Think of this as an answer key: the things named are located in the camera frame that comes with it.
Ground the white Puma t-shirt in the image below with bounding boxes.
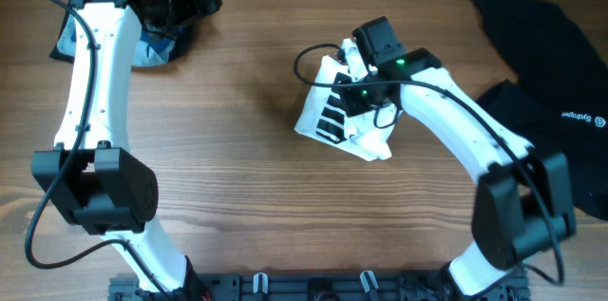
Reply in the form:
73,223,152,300
294,38,401,161

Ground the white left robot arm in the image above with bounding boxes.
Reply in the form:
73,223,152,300
31,0,221,300

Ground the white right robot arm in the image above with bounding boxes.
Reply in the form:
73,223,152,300
336,17,576,296

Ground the black folded garment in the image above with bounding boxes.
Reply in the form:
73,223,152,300
50,0,222,67

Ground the black garment with logo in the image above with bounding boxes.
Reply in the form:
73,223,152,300
471,0,607,220

